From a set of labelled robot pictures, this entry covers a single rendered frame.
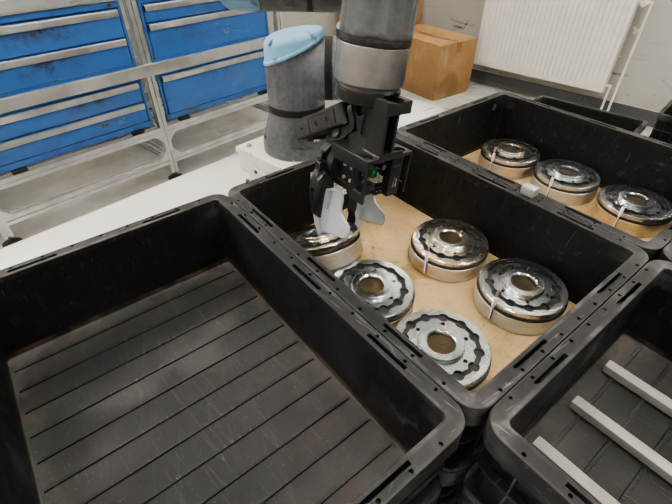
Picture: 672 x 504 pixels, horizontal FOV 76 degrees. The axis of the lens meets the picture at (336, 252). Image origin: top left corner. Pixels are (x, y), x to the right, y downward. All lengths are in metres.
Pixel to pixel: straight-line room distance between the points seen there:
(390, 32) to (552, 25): 3.30
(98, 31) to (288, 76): 1.53
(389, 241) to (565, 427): 0.32
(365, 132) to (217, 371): 0.31
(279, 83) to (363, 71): 0.43
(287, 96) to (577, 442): 0.70
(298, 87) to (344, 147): 0.39
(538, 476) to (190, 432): 0.30
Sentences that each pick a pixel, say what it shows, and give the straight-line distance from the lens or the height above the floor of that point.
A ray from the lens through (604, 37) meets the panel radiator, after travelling 3.63.
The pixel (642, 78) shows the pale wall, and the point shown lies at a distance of 3.74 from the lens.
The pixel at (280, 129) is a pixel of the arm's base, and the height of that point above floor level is 0.86.
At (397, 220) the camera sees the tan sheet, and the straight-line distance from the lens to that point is 0.68.
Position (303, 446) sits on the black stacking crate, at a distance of 0.44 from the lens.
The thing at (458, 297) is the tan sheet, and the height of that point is 0.83.
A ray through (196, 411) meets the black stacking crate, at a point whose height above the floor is 0.83.
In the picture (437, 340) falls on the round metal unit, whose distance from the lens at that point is 0.48.
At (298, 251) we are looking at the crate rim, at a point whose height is 0.93.
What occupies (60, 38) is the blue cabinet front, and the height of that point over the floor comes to 0.78.
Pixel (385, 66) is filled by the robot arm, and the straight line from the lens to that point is 0.46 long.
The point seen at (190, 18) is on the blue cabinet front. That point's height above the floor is 0.77.
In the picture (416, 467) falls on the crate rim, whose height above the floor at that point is 0.93.
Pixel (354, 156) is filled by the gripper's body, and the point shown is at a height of 1.00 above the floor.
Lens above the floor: 1.22
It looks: 40 degrees down
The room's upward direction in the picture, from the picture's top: straight up
